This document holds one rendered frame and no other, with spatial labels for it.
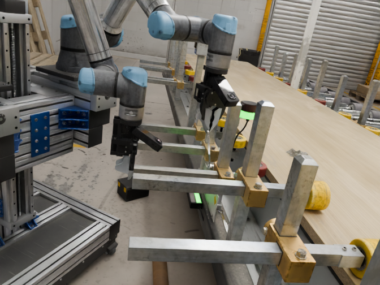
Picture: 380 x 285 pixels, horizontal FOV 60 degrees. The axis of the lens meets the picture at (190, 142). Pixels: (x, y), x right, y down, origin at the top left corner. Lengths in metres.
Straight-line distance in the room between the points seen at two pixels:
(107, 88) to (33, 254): 1.02
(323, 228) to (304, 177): 0.30
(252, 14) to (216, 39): 8.20
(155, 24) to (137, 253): 0.63
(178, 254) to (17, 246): 1.29
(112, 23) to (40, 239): 1.09
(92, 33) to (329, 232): 0.87
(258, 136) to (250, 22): 8.38
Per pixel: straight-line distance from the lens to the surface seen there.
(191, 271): 2.02
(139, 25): 9.02
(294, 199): 0.67
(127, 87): 0.98
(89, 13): 1.10
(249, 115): 1.10
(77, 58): 1.54
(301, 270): 0.68
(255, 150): 0.88
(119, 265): 2.00
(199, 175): 1.12
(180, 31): 1.02
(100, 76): 0.99
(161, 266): 1.90
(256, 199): 0.87
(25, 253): 1.79
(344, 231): 0.96
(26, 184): 1.70
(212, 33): 1.02
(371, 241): 0.80
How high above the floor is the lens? 1.36
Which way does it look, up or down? 21 degrees down
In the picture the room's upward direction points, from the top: 9 degrees clockwise
